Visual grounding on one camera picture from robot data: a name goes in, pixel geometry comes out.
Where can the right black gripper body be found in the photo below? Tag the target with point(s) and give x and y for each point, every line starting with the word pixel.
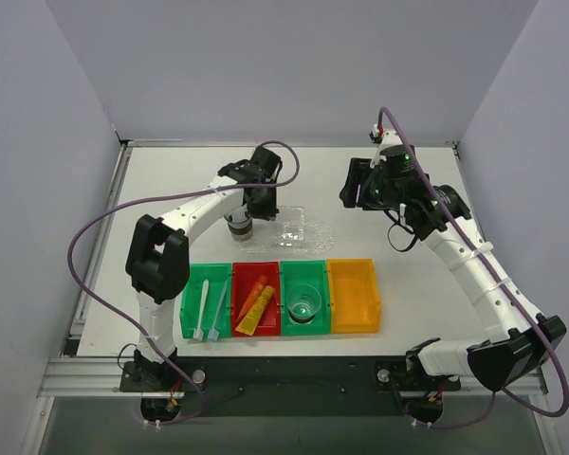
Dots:
pixel 356 186

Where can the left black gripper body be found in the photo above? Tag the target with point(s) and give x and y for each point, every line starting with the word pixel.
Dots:
pixel 264 204

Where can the clear textured holder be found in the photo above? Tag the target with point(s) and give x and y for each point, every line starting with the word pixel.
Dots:
pixel 289 228

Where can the dark smoky plastic cup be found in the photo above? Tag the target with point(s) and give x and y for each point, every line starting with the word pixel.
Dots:
pixel 240 225

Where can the clear plastic cup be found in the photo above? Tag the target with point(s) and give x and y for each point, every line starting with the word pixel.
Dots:
pixel 303 302

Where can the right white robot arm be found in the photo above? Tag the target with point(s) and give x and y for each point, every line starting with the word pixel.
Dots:
pixel 440 219

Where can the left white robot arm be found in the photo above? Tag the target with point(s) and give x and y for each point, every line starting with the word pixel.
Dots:
pixel 158 262

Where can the clear textured oval tray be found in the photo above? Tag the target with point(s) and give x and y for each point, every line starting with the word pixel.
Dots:
pixel 319 238

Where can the orange toothpaste tube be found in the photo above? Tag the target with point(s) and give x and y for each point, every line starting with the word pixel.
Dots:
pixel 254 293

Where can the yellow toothpaste tube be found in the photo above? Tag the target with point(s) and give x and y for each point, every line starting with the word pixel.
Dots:
pixel 250 321

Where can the light blue toothbrush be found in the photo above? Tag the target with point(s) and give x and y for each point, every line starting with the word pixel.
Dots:
pixel 213 333

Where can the white toothbrush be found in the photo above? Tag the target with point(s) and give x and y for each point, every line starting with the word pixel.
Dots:
pixel 198 332

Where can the right green bin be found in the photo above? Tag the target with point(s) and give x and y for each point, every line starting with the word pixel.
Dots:
pixel 305 272

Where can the green bin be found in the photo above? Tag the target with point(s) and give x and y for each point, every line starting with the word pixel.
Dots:
pixel 217 274
pixel 305 272

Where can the red bin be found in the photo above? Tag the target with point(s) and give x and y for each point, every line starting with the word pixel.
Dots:
pixel 243 278

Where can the yellow bin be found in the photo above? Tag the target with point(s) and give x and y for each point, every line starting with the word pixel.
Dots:
pixel 354 296

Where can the left green bin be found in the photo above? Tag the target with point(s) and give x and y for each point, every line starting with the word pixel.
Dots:
pixel 217 274

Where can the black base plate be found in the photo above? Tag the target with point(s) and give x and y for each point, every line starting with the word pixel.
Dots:
pixel 285 386

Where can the aluminium frame rail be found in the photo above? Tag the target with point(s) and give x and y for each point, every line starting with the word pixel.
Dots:
pixel 100 377

